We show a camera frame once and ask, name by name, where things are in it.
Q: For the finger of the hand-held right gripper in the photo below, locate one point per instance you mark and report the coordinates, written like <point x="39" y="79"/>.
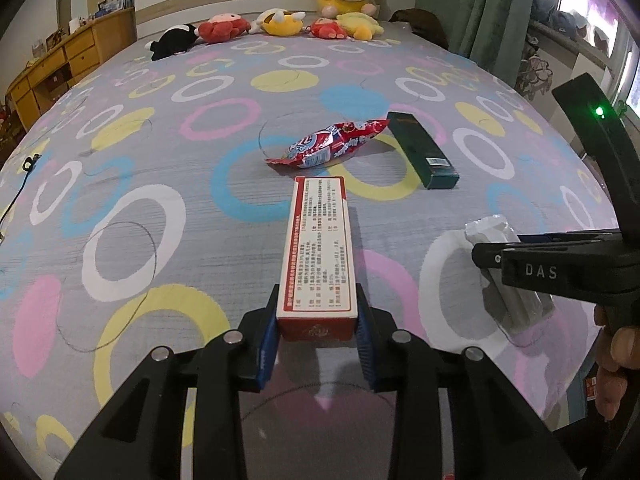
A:
<point x="550" y="272"/>
<point x="550" y="244"/>

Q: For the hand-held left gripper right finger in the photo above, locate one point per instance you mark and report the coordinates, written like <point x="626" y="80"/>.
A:
<point x="364" y="345"/>

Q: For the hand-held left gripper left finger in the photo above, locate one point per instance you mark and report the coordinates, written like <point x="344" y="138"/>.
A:
<point x="265" y="345"/>

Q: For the clear plastic packet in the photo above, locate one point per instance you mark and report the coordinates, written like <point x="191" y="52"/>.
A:
<point x="490" y="232"/>

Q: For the red and white long box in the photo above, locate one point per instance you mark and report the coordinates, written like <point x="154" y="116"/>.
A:
<point x="317" y="250"/>

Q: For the person's right hand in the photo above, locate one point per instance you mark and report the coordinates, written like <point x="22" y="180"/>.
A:
<point x="622" y="355"/>

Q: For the blue-grey shoe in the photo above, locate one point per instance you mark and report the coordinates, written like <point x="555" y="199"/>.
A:
<point x="544" y="10"/>
<point x="569" y="22"/>

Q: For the window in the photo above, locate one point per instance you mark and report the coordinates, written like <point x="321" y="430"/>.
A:
<point x="595" y="10"/>

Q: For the dark green long box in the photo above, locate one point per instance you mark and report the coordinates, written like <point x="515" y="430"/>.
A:
<point x="420" y="150"/>

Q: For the green patterned curtain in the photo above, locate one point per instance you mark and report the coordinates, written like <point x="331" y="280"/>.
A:
<point x="475" y="5"/>

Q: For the red candy wrapper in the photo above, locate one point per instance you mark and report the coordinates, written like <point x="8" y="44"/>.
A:
<point x="325" y="145"/>

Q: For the dark brown cloth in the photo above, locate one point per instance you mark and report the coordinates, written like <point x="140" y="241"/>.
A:
<point x="420" y="25"/>

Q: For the bed with circle-print sheet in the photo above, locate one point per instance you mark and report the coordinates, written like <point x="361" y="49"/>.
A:
<point x="150" y="110"/>

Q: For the yellow duck plush toy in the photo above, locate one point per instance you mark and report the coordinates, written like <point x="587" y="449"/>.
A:
<point x="360" y="25"/>

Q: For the small red plush doll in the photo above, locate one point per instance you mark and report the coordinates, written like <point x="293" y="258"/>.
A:
<point x="325" y="29"/>

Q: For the black and white plush toy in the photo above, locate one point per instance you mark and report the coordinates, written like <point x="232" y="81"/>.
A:
<point x="172" y="42"/>

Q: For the red crab plush toy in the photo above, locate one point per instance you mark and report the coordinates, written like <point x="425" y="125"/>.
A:
<point x="222" y="27"/>

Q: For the yellow and white plush toy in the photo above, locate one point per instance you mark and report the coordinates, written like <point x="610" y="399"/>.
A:
<point x="277" y="22"/>

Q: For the wooden dresser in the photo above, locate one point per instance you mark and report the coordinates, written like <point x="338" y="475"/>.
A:
<point x="75" y="55"/>

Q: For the blue picture box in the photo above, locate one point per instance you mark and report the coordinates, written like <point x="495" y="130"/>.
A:
<point x="115" y="4"/>

